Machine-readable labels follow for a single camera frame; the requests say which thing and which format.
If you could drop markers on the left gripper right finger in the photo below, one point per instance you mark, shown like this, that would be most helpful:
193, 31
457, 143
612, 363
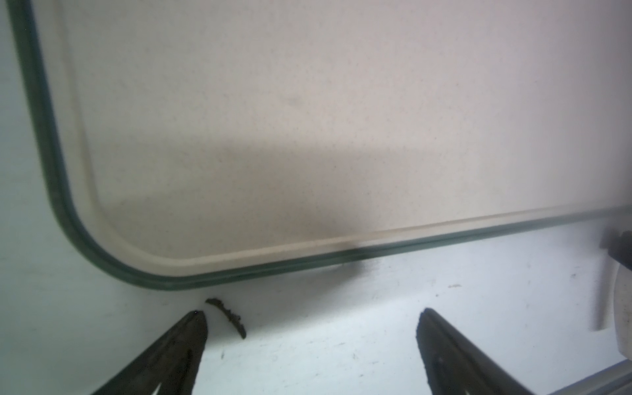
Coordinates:
454, 365

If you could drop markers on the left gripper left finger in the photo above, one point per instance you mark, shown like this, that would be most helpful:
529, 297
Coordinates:
169, 366

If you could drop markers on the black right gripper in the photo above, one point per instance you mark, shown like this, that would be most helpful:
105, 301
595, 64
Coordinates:
618, 245

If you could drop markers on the beige green-rimmed cutting board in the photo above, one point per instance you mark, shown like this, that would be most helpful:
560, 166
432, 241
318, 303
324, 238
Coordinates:
191, 143

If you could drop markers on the small dark debris piece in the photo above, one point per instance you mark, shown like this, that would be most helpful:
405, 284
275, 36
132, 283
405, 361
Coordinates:
233, 318

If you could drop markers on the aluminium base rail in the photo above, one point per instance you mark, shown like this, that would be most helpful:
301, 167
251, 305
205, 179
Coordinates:
611, 381

